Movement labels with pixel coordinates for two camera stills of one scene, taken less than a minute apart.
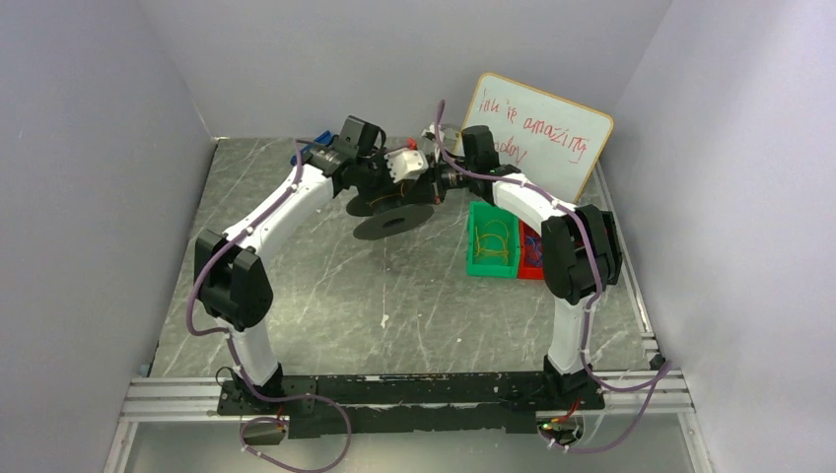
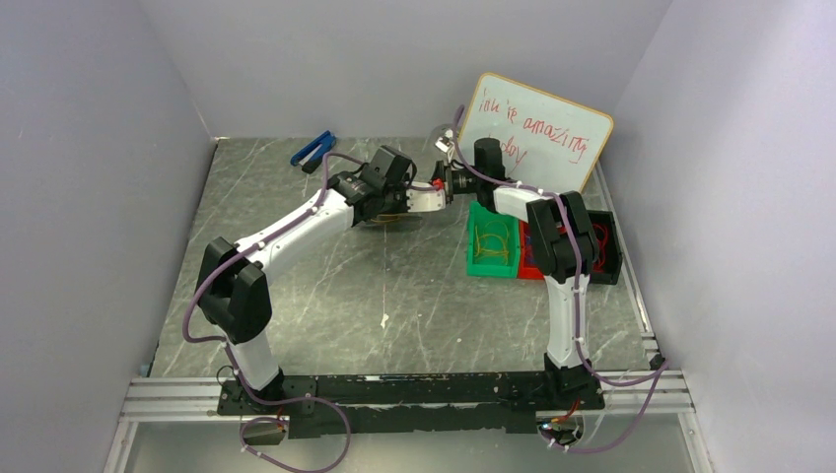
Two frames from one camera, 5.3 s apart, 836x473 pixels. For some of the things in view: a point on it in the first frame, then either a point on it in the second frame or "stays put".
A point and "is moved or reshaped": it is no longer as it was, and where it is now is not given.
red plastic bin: x=529 y=252 stays put
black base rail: x=406 y=406 stays put
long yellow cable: x=401 y=194 is moved or reshaped
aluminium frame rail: x=176 y=400 stays put
